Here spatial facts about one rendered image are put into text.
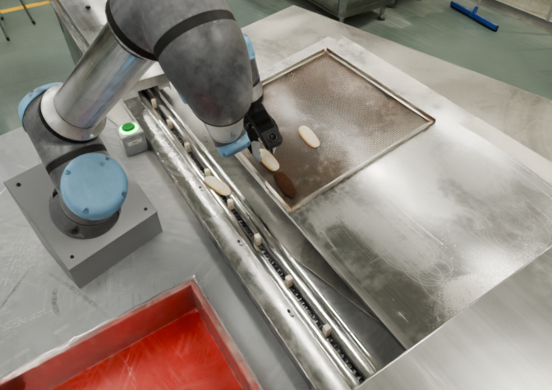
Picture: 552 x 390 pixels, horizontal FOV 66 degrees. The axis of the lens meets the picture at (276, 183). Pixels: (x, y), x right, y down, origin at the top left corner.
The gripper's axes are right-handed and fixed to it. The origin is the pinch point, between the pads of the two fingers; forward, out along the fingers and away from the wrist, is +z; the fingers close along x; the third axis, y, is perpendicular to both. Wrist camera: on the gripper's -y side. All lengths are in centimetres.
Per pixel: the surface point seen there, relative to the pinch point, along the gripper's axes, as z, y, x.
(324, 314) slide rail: 4.3, -44.6, 12.9
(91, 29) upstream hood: -4, 105, 21
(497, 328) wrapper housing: -41, -72, 8
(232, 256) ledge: 1.2, -21.7, 22.8
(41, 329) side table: -2, -15, 66
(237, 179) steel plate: 8.0, 4.8, 8.8
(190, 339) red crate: 2, -34, 39
